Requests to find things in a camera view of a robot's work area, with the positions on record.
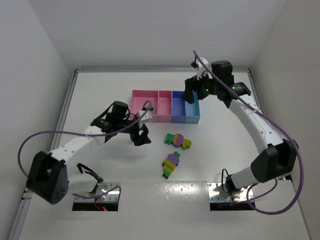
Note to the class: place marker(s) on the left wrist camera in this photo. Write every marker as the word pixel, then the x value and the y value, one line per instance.
pixel 145 116

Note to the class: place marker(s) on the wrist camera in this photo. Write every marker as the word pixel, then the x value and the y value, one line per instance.
pixel 201 69
pixel 145 116

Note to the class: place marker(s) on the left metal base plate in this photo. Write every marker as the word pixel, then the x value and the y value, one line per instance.
pixel 106 193

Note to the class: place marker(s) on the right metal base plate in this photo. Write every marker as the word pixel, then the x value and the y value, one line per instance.
pixel 216 194

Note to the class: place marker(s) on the large pink bin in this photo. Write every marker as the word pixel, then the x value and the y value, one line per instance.
pixel 138 99

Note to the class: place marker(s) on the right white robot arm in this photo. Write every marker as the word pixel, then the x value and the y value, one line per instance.
pixel 276 155

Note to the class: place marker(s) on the light blue bin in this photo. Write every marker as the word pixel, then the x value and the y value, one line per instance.
pixel 192 111

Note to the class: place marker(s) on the small pink bin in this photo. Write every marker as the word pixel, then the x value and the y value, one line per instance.
pixel 163 113

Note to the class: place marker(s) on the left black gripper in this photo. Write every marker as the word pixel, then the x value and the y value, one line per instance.
pixel 136 132

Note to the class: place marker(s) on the multicolour lego stack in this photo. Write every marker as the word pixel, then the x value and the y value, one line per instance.
pixel 170 163
pixel 178 141

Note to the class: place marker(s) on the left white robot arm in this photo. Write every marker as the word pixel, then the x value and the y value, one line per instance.
pixel 59 172

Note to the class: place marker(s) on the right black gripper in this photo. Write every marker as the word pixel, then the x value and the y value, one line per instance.
pixel 191 85

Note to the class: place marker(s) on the metal base plate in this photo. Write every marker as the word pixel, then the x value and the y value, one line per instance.
pixel 106 193
pixel 216 194

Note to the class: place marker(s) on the dark blue bin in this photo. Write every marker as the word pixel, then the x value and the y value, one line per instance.
pixel 178 109

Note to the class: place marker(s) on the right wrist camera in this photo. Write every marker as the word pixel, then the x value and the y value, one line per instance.
pixel 201 69

